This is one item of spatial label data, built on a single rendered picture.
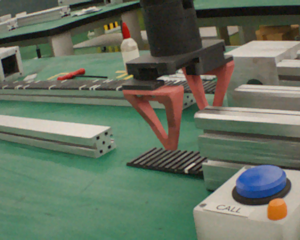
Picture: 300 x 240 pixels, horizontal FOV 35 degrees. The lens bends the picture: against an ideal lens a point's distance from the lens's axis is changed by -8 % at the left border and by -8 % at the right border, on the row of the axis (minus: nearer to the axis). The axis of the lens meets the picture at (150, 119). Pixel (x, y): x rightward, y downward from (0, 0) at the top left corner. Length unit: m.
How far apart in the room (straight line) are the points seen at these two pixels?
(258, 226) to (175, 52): 0.24
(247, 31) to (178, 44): 2.53
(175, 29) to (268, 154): 0.16
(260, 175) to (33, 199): 0.31
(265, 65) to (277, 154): 0.22
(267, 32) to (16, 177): 3.97
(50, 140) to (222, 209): 0.44
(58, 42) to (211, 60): 2.58
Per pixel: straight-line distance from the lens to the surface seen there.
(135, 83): 0.52
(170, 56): 0.52
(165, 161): 0.61
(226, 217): 0.35
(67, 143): 0.72
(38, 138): 0.78
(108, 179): 0.60
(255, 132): 0.46
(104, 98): 0.92
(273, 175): 0.37
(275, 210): 0.33
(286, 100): 0.52
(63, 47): 3.11
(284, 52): 0.67
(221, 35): 4.65
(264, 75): 0.66
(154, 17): 0.52
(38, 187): 0.63
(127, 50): 1.12
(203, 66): 0.53
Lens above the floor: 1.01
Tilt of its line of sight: 17 degrees down
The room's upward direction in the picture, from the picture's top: 12 degrees counter-clockwise
